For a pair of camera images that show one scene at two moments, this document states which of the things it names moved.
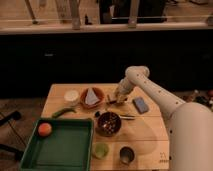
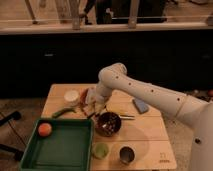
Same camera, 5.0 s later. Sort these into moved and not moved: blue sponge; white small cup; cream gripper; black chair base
Moved: cream gripper
Not moved: blue sponge; black chair base; white small cup
